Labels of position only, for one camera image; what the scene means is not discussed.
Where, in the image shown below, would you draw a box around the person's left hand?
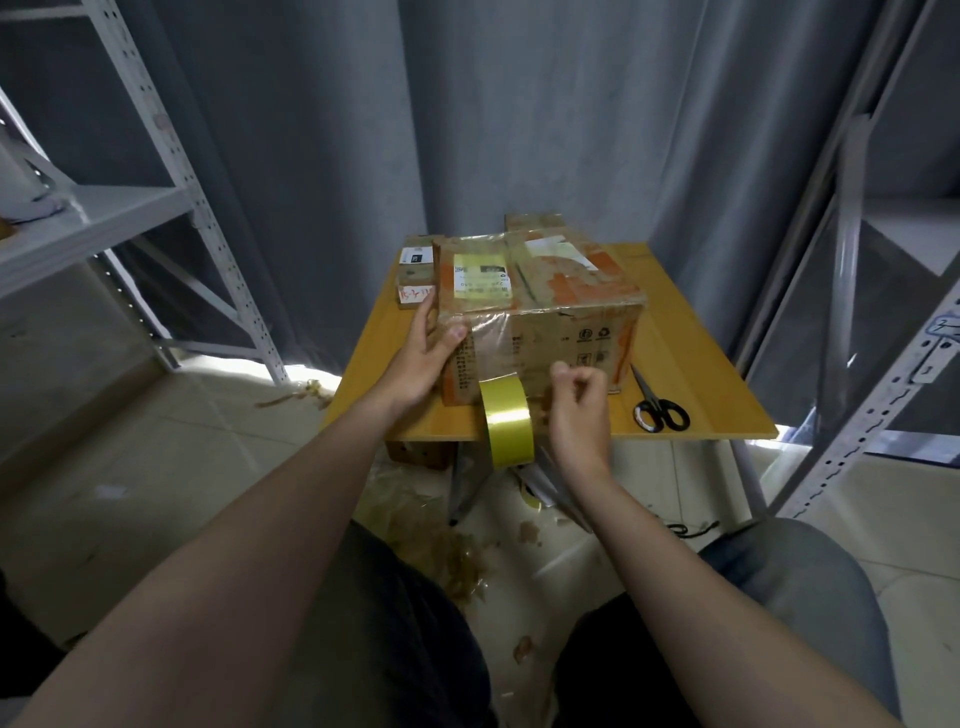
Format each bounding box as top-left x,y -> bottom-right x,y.
363,292 -> 470,437

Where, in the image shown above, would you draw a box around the person's right hand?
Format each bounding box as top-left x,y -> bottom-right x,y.
546,360 -> 615,489

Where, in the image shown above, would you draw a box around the yellow tape roll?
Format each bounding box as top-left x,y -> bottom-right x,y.
477,372 -> 537,473

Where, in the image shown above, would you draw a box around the black-handled scissors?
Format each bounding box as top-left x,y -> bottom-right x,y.
627,363 -> 695,437

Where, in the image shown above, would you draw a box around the plain brown cardboard box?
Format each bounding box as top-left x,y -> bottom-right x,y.
384,436 -> 459,471

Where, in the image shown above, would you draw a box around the long white-labelled cardboard box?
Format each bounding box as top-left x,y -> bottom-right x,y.
396,243 -> 438,309

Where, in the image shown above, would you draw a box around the large orange print cardboard box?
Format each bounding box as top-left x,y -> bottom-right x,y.
429,229 -> 647,407

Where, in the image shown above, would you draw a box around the medium brown cardboard box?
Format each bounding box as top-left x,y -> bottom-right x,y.
504,211 -> 572,236

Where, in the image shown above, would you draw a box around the person's right forearm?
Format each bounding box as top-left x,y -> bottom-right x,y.
567,468 -> 902,728

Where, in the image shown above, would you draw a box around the person's left forearm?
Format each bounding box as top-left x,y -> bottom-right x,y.
15,412 -> 407,728

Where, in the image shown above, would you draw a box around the tape scraps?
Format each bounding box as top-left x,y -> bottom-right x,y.
360,457 -> 504,609

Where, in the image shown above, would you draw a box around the person's right leg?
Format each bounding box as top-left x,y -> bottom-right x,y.
555,517 -> 905,728

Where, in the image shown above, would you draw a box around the yellow wooden table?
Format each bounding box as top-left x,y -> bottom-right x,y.
322,243 -> 782,530

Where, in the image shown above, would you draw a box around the grey curtain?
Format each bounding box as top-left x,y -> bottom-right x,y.
0,0 -> 960,377

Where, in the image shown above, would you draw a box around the grey metal shelf unit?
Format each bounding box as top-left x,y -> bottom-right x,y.
727,0 -> 960,519
0,0 -> 290,389

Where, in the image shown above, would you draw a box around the black adapter cable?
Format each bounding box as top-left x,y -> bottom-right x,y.
667,517 -> 725,542

